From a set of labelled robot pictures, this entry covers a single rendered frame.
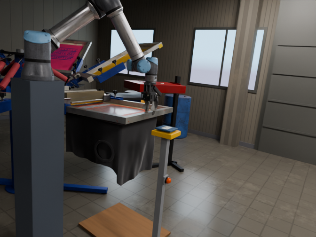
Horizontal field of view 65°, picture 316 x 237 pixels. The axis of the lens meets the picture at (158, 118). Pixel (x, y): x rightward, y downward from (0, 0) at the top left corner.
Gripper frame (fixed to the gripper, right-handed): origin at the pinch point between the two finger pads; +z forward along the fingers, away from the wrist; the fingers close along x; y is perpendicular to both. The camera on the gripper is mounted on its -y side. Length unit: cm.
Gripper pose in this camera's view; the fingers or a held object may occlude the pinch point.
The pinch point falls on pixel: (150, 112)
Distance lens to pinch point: 164.4
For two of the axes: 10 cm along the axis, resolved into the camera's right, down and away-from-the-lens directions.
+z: -0.6, 9.8, 2.0
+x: 8.6, 1.5, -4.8
